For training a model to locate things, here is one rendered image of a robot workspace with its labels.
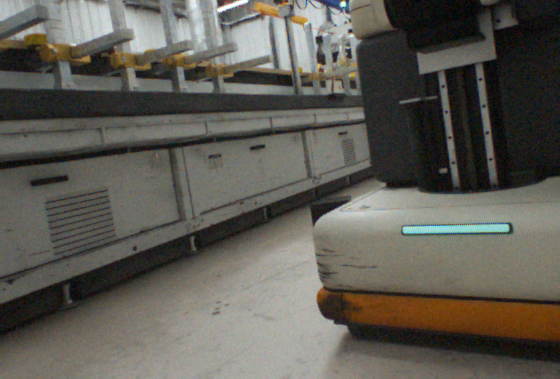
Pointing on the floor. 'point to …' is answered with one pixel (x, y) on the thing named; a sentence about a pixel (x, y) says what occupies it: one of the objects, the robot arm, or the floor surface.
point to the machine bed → (150, 191)
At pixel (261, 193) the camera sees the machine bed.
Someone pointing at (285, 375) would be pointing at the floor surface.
